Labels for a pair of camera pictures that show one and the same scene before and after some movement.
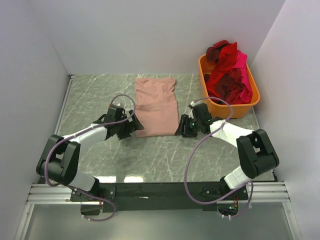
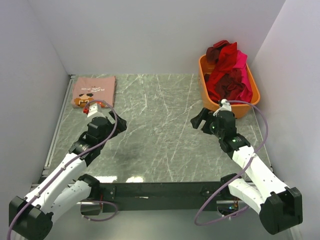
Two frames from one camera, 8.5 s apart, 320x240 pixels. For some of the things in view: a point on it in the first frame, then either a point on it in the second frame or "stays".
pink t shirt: x=156 y=106 → x=86 y=89
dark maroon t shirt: x=212 y=52 stays
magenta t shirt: x=247 y=96 stays
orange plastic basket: x=219 y=110 stays
